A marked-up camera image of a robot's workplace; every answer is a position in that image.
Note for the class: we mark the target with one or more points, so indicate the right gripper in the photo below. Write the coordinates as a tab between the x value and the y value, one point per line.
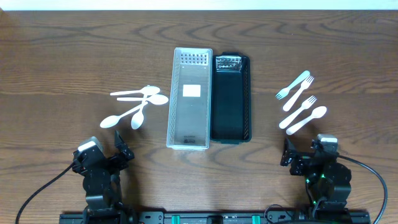
297	161

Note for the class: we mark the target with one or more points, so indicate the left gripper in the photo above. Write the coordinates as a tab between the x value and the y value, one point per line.
115	159

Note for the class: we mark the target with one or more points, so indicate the white fork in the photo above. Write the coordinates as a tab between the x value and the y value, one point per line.
304	106
304	85

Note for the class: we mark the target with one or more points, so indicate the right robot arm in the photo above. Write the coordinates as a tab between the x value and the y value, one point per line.
327	182

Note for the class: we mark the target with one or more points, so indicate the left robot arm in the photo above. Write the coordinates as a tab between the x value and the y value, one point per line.
102	180

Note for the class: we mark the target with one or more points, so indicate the white spoon long left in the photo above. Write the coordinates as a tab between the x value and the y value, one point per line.
112	120

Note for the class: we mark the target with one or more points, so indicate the pale green plastic fork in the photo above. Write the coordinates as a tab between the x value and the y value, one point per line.
285	91

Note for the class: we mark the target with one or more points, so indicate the white spoon top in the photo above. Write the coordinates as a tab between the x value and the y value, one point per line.
147	90

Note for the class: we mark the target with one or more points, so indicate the clear plastic basket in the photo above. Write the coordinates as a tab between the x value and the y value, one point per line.
190	100

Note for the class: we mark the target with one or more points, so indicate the black plastic basket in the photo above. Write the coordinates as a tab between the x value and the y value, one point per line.
231	99

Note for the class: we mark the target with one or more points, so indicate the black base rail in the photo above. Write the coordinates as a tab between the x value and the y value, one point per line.
271	216

